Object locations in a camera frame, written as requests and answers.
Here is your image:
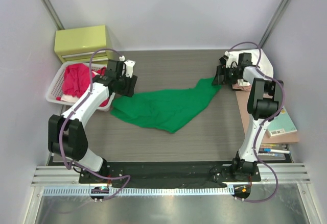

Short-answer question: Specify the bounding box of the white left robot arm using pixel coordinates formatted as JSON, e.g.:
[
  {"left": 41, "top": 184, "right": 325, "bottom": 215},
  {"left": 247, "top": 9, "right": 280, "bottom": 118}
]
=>
[{"left": 48, "top": 57, "right": 137, "bottom": 183}]

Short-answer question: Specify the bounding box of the white folded t shirt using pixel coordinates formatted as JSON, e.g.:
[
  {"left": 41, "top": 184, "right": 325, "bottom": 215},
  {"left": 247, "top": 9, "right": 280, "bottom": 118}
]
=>
[{"left": 224, "top": 49, "right": 274, "bottom": 77}]

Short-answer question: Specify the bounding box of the white plastic laundry basket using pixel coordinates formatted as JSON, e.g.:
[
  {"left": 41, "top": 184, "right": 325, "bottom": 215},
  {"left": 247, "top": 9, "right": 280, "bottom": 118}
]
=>
[{"left": 45, "top": 61, "right": 115, "bottom": 113}]

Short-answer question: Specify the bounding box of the red t shirt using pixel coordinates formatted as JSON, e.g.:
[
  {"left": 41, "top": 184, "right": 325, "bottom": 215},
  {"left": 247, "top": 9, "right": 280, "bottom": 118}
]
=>
[{"left": 56, "top": 63, "right": 113, "bottom": 108}]

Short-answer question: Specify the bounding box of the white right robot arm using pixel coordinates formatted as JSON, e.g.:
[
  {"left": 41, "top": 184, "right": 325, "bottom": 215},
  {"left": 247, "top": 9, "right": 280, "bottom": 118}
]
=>
[{"left": 212, "top": 52, "right": 285, "bottom": 183}]

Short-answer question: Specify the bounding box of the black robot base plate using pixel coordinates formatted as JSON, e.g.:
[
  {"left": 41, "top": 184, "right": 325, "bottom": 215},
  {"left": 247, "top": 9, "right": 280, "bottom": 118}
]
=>
[{"left": 78, "top": 160, "right": 261, "bottom": 184}]

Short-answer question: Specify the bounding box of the teal paperback book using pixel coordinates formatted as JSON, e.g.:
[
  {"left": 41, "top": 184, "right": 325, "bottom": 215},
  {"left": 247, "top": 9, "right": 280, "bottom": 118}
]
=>
[{"left": 266, "top": 107, "right": 297, "bottom": 138}]

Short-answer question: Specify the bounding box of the white marker pen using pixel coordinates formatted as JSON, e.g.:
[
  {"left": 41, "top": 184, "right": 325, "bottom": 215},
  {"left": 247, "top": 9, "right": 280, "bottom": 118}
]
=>
[{"left": 258, "top": 148, "right": 290, "bottom": 157}]

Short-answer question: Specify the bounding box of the blue marker pen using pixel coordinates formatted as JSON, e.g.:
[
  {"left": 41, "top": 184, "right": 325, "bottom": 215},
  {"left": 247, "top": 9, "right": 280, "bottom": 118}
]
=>
[{"left": 260, "top": 146, "right": 288, "bottom": 151}]

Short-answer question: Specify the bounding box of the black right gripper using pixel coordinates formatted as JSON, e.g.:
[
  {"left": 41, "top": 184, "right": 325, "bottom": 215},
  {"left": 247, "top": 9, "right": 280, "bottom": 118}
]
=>
[{"left": 212, "top": 65, "right": 240, "bottom": 85}]

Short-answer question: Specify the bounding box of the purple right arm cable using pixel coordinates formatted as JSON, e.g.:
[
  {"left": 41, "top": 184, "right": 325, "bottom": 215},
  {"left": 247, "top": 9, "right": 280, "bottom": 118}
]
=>
[{"left": 228, "top": 41, "right": 286, "bottom": 203}]

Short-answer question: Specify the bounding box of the green t shirt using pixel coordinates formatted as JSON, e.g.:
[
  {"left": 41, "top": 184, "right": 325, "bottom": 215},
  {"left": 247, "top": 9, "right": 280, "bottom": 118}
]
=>
[{"left": 111, "top": 78, "right": 221, "bottom": 134}]

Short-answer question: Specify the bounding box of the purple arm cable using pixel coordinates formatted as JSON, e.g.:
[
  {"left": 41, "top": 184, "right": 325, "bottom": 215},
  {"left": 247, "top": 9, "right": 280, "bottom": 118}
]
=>
[
  {"left": 228, "top": 41, "right": 286, "bottom": 203},
  {"left": 59, "top": 48, "right": 131, "bottom": 201}
]

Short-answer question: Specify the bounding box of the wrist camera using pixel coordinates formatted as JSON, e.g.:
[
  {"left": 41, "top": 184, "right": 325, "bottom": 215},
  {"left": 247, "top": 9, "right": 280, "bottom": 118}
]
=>
[
  {"left": 119, "top": 56, "right": 135, "bottom": 78},
  {"left": 219, "top": 51, "right": 233, "bottom": 67}
]

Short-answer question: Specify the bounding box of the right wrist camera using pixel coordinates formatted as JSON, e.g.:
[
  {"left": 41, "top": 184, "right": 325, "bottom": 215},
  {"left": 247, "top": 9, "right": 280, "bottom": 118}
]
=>
[{"left": 219, "top": 51, "right": 233, "bottom": 67}]

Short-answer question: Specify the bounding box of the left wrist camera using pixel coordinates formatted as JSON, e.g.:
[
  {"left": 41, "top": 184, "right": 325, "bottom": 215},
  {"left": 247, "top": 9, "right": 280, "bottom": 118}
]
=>
[{"left": 119, "top": 56, "right": 135, "bottom": 78}]

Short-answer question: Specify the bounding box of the yellow green drawer cabinet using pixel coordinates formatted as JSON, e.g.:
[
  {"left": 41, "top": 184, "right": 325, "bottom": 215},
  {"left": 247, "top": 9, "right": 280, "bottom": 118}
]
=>
[{"left": 54, "top": 25, "right": 115, "bottom": 64}]

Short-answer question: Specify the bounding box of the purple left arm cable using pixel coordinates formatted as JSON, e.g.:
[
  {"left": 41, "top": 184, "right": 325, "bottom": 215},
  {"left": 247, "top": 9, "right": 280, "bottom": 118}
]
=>
[{"left": 59, "top": 48, "right": 131, "bottom": 201}]

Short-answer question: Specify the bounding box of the pink folded t shirt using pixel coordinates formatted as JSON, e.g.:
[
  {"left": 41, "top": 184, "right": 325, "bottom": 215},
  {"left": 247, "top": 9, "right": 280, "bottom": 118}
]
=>
[{"left": 232, "top": 79, "right": 251, "bottom": 92}]

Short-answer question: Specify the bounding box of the pink desk mat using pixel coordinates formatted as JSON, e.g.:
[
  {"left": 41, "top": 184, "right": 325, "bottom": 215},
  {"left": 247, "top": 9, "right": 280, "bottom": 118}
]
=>
[{"left": 236, "top": 90, "right": 299, "bottom": 144}]

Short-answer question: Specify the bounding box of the aluminium slotted rail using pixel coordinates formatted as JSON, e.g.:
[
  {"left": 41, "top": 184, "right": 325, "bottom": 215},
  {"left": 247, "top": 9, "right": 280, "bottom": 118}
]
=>
[{"left": 43, "top": 186, "right": 234, "bottom": 196}]

